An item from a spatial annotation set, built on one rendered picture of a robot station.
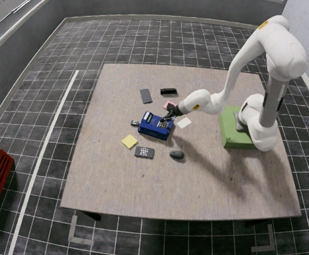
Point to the white rectangular sheet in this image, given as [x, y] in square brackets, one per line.
[184, 122]

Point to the black computer mouse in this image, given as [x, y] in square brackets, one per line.
[177, 154]

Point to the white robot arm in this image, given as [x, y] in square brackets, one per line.
[286, 60]

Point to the blue phone casing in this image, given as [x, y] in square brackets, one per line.
[154, 120]

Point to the yellow sticky note pad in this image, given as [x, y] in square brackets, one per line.
[129, 141]

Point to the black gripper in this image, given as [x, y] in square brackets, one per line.
[171, 115]

